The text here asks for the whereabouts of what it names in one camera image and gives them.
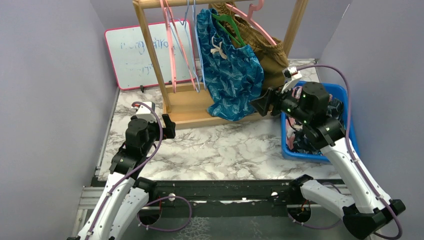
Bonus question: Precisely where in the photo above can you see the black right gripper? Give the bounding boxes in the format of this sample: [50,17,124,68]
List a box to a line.
[249,80,312,124]

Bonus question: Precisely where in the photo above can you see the dark blue patterned shorts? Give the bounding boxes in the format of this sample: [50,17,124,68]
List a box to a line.
[196,8,264,122]

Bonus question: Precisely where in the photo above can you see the grey camo shorts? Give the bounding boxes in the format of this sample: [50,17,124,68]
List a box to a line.
[286,96,344,156]

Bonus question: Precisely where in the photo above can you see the green hanger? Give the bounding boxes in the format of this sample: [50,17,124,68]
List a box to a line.
[211,13,247,47]

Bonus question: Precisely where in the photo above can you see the pink plastic hanger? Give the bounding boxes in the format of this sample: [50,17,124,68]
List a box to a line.
[159,0,177,93]

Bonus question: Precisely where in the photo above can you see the thin pink wire hanger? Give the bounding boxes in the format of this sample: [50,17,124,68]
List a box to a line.
[163,0,199,84]

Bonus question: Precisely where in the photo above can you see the pink patterned shorts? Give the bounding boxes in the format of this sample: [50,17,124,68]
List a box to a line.
[285,86,302,151]

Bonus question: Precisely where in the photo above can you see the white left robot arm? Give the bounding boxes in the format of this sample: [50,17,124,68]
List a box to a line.
[75,113,176,240]

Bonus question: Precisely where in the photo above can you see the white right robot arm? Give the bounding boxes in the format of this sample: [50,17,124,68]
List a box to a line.
[251,82,406,240]

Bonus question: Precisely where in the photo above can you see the khaki brown shorts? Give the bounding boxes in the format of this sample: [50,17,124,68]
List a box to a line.
[208,1,289,91]

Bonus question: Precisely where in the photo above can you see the pink hanger under khaki shorts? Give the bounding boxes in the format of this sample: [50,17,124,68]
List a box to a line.
[226,0,277,46]

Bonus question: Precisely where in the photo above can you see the wooden clothes rack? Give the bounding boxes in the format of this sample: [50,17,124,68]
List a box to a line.
[132,0,309,129]

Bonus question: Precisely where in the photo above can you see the blue plastic bin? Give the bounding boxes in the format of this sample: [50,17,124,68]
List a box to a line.
[280,83,360,164]

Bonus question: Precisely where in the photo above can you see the pink framed whiteboard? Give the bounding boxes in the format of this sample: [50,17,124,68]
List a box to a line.
[104,20,196,90]

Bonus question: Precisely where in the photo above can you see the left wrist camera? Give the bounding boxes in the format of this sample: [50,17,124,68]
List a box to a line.
[131,102,157,123]

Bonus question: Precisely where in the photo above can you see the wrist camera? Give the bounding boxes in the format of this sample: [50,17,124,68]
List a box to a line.
[131,102,157,123]
[281,66,303,93]

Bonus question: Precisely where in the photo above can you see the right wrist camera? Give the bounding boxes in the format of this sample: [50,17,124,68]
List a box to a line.
[281,66,303,93]

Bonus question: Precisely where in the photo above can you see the black metal base rail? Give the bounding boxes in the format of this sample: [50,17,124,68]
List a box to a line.
[77,178,374,220]

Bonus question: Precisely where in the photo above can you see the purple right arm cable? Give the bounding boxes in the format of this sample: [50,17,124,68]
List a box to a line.
[287,63,403,240]

